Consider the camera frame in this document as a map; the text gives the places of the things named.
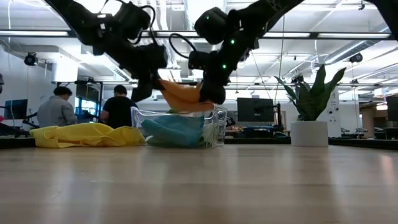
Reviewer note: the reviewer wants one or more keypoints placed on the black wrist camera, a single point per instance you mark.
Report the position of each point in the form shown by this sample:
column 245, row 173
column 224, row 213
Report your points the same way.
column 132, row 20
column 200, row 60

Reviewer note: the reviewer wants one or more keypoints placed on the yellow microfiber towel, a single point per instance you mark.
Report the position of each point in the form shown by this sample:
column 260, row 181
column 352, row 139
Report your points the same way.
column 84, row 135

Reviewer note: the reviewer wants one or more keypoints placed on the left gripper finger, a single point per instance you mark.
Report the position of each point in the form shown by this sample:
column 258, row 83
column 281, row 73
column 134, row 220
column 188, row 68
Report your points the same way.
column 141, row 91
column 158, row 82

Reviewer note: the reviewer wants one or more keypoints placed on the clear plastic bin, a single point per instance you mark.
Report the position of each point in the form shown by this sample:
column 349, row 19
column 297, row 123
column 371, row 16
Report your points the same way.
column 222, row 124

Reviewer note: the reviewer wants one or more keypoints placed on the black metal stand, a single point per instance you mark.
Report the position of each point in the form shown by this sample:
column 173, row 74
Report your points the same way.
column 90, row 82

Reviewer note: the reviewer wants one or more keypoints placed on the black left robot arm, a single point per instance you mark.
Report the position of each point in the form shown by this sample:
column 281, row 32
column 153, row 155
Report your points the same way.
column 77, row 18

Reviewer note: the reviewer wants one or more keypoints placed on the black ceiling camera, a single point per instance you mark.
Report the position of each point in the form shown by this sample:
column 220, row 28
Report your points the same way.
column 31, row 59
column 356, row 58

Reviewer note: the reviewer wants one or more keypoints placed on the blue microfiber towel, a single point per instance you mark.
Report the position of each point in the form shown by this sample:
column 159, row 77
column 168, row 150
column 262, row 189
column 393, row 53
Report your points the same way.
column 174, row 130

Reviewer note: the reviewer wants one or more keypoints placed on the orange microfiber towel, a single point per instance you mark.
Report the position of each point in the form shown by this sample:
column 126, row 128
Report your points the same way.
column 183, row 96

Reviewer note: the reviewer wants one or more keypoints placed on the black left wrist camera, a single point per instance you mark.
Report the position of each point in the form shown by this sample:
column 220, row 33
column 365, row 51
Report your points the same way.
column 132, row 20

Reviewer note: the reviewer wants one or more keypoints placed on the black computer monitor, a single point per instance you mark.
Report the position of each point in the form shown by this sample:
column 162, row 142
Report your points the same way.
column 393, row 109
column 255, row 110
column 15, row 109

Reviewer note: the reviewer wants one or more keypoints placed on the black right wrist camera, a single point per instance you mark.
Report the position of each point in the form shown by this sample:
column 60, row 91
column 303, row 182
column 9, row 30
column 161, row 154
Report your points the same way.
column 200, row 60

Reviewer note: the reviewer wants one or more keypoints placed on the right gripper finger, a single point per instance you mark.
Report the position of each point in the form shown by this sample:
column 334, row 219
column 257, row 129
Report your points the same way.
column 213, row 93

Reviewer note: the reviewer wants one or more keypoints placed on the white plant pot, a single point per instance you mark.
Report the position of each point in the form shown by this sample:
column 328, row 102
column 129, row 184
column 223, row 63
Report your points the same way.
column 309, row 133

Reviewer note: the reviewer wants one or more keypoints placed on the white kiosk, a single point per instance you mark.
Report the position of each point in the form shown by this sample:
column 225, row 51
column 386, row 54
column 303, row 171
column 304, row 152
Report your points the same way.
column 334, row 109

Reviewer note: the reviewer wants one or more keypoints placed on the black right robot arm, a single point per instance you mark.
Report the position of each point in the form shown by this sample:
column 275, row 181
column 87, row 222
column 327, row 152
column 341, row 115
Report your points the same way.
column 264, row 12

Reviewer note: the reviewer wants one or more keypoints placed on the artificial green plant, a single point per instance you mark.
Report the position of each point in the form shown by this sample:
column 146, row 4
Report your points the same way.
column 311, row 99

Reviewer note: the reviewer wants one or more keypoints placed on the person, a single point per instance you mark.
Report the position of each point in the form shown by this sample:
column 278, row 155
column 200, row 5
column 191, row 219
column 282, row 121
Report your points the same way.
column 119, row 112
column 57, row 112

